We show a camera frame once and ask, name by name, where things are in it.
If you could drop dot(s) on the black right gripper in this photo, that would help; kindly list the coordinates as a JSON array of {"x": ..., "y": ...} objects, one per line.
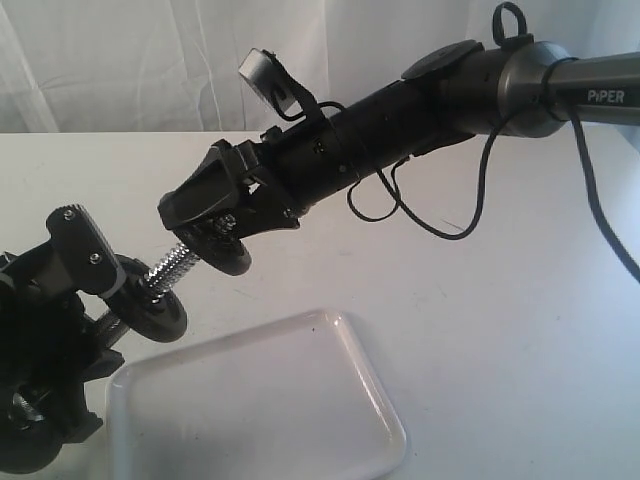
[{"x": 266, "y": 182}]

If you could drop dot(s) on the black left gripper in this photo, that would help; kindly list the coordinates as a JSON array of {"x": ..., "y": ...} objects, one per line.
[{"x": 48, "y": 345}]

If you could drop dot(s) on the black weight plate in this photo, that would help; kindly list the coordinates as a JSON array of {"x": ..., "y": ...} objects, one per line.
[
  {"x": 27, "y": 450},
  {"x": 162, "y": 321},
  {"x": 213, "y": 241}
]

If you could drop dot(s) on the chrome threaded dumbbell bar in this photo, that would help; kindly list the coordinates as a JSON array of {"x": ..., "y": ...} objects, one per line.
[{"x": 158, "y": 280}]

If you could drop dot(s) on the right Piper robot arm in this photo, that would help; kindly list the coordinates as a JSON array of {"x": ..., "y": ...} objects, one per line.
[{"x": 445, "y": 98}]

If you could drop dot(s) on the white rectangular tray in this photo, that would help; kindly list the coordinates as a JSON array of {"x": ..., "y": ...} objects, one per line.
[{"x": 296, "y": 398}]

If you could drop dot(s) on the white backdrop curtain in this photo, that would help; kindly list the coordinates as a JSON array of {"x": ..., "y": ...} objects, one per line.
[{"x": 103, "y": 66}]

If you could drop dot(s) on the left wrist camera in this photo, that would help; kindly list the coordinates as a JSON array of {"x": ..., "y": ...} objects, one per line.
[{"x": 85, "y": 254}]

